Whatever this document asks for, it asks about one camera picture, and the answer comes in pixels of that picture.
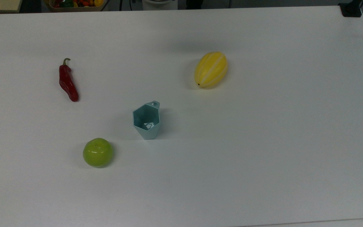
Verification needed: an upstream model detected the teal faceted mug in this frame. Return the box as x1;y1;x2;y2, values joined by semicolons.
133;101;161;140

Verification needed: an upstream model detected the yellow striped melon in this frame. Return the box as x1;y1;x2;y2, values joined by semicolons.
194;51;228;88

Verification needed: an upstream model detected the red chili pepper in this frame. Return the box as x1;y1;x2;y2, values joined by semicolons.
59;58;79;102

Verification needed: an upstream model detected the box of toy produce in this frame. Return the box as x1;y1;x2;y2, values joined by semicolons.
44;0;106;12

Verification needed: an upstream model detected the black table clamp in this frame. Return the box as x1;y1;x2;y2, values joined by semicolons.
338;0;363;18

